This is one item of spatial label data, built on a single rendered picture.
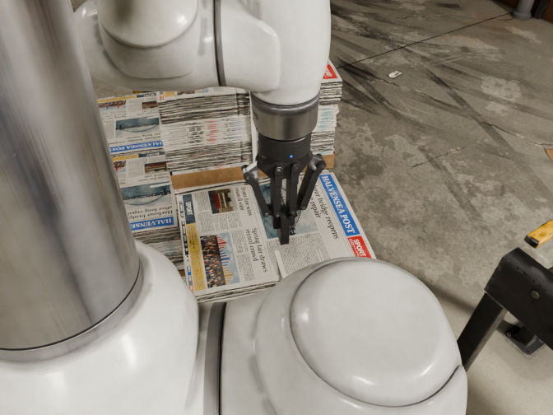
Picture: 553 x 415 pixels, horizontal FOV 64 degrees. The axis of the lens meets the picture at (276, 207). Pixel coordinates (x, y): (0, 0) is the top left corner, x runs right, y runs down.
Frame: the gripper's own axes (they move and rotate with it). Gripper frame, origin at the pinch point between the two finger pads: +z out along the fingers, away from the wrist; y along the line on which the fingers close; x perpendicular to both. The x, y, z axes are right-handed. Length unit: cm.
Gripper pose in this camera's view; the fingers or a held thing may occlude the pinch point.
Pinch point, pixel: (282, 225)
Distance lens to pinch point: 75.5
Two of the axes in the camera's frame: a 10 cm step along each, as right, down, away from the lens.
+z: 0.0, 7.1, 7.1
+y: -9.7, 1.7, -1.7
